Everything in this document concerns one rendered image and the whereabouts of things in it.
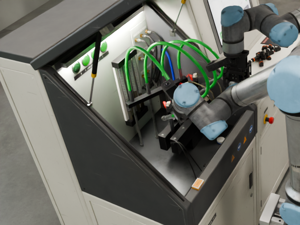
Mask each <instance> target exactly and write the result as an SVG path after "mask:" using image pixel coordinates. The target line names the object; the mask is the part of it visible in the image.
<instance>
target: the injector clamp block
mask: <svg viewBox="0 0 300 225"><path fill-rule="evenodd" d="M211 102H212V101H211V100H210V99H209V100H208V101H207V103H208V104H209V103H211ZM174 128H175V134H174V135H173V136H172V135H171V128H170V123H169V124H168V125H167V126H166V127H165V129H164V130H163V131H162V132H161V133H160V134H159V135H158V138H159V144H160V149H162V150H166V151H168V150H169V148H170V147H171V150H172V153H175V154H180V153H181V151H182V148H181V147H180V145H179V144H178V143H174V145H173V143H172V144H171V142H175V141H178V142H180V143H182V144H183V145H184V147H186V148H189V149H192V150H193V149H194V148H195V147H196V145H197V144H198V143H199V142H200V140H201V139H202V137H203V134H202V133H201V131H200V130H199V129H198V128H197V127H196V125H195V124H194V123H193V122H192V121H191V120H190V119H188V120H186V121H185V122H184V123H183V124H182V125H181V126H180V124H179V122H178V121H176V122H174Z"/></svg>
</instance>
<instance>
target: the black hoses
mask: <svg viewBox="0 0 300 225"><path fill-rule="evenodd" d="M151 33H154V34H155V35H156V36H157V37H158V38H159V40H160V42H161V41H162V40H161V38H160V37H159V36H158V35H157V34H156V33H155V32H154V31H151ZM146 38H149V39H150V40H151V41H152V42H153V43H155V41H154V40H153V39H152V38H151V37H150V36H148V35H146ZM141 42H144V43H145V44H146V45H147V46H148V48H149V45H148V43H147V42H146V41H144V40H141ZM162 48H163V46H162V45H161V48H160V55H159V61H158V60H157V46H155V57H154V56H153V54H152V51H150V54H151V55H152V56H153V57H154V58H155V59H156V60H157V61H158V62H159V64H160V60H161V55H162V51H161V49H162ZM152 70H153V61H152V60H151V70H150V76H148V78H150V81H148V82H149V85H150V89H151V88H152V87H153V86H154V85H155V87H156V88H158V87H160V84H161V81H160V79H159V76H160V72H161V71H160V70H159V68H158V67H157V71H156V65H154V74H153V77H152ZM158 71H159V72H158ZM155 72H156V73H155ZM155 74H156V76H155ZM158 81H159V85H158V86H157V85H156V83H157V82H158ZM142 89H145V90H146V88H145V87H144V86H143V87H142Z"/></svg>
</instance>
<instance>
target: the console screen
mask: <svg viewBox="0 0 300 225"><path fill-rule="evenodd" d="M203 2H204V6H205V9H206V12H207V15H208V19H209V22H210V25H211V28H212V32H213V35H214V38H215V41H216V44H217V47H218V51H219V54H222V53H223V49H222V33H221V11H222V9H223V8H225V7H227V6H233V5H238V6H241V7H242V8H243V10H245V9H248V8H252V7H253V4H252V0H203Z"/></svg>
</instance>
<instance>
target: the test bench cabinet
mask: <svg viewBox="0 0 300 225"><path fill-rule="evenodd" d="M255 145H256V213H257V225H258V133H256V135H255ZM82 193H83V196H84V199H85V202H86V205H87V208H88V210H89V213H90V216H91V218H92V222H93V224H94V225H163V224H160V223H158V222H155V221H153V220H151V219H149V218H146V217H144V216H141V215H139V214H136V213H134V212H132V211H129V210H127V209H125V208H122V207H119V206H117V205H115V204H112V203H110V202H107V201H105V200H103V199H100V198H98V197H95V196H93V195H90V194H88V193H86V192H82Z"/></svg>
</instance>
